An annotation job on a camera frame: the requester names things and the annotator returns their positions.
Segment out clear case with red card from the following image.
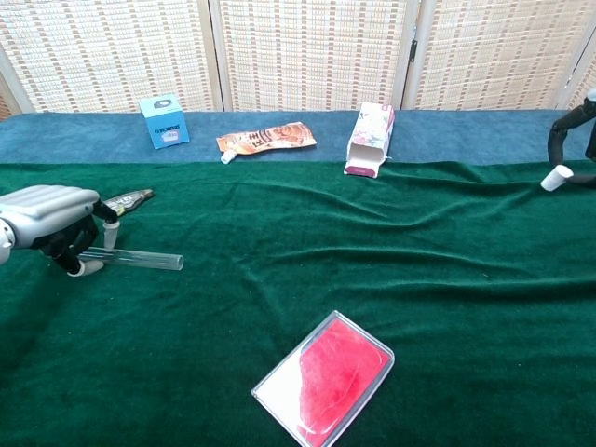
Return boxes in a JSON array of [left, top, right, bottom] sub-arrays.
[[250, 309, 397, 447]]

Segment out clear glass test tube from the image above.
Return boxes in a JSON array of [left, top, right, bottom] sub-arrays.
[[76, 246, 185, 272]]

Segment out blue cardboard box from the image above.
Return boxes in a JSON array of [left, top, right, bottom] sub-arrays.
[[139, 93, 191, 151]]

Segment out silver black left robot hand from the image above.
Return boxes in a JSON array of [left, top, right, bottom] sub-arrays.
[[0, 184, 121, 278]]

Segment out blue table cloth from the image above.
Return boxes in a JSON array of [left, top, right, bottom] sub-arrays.
[[0, 109, 596, 165]]

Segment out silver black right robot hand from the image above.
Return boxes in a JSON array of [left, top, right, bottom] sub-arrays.
[[547, 88, 596, 191]]

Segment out white rubber stopper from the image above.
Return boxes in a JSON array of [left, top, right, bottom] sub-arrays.
[[539, 164, 575, 192]]

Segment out green velvet cloth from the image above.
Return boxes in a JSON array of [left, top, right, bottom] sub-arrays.
[[0, 159, 596, 447]]

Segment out woven folding screen panel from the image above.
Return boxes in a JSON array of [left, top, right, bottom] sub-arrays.
[[402, 0, 596, 112], [0, 46, 24, 120], [0, 0, 220, 115], [556, 44, 596, 111], [208, 0, 420, 113]]

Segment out orange spout pouch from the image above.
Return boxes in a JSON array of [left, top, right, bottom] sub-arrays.
[[215, 121, 318, 164]]

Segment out floral pink white carton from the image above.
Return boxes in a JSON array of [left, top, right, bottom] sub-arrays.
[[343, 102, 396, 179]]

